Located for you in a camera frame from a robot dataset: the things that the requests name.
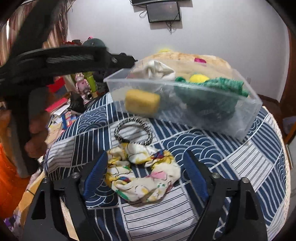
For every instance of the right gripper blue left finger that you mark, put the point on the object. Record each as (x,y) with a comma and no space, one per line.
(78,188)

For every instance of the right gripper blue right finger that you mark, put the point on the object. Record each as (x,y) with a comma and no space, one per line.
(212,188)

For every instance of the floral fabric scrunchie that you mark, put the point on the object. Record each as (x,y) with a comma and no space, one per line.
(141,173)

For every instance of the green knitted pouch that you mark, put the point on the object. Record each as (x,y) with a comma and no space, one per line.
(214,99)

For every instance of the clear plastic storage box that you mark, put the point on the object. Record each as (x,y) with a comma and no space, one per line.
(172,109)

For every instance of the yellow felt ball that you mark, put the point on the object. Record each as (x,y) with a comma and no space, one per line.
(198,78)

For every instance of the cream white soft hat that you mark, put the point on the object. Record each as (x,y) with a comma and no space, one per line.
(152,69)

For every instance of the person's left hand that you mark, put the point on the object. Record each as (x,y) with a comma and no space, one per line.
(36,146)

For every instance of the red box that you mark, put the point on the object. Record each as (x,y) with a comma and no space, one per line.
(57,85)

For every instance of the striped brown curtain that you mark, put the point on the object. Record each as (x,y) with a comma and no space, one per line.
(31,25)

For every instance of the pink bunny plush toy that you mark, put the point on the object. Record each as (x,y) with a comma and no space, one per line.
(83,86)

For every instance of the blue white patterned tablecloth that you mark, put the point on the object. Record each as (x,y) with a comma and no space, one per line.
(259,157)

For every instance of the green bottle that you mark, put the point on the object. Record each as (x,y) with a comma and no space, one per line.
(89,77)

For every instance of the grey green plush toy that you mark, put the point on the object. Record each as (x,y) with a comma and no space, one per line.
(94,42)

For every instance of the black white braided hair band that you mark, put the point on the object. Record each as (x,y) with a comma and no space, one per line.
(131,131)

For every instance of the yellow sponge block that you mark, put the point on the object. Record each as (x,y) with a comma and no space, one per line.
(142,102)

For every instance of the beige blanket with coloured squares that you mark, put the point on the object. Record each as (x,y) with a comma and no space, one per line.
(187,64)

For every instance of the yellow green chair back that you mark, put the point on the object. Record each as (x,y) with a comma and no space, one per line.
(165,50)

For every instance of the wall mounted black television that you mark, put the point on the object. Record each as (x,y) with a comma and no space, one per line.
(142,2)

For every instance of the small black wall monitor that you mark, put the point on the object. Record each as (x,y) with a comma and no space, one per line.
(163,11)

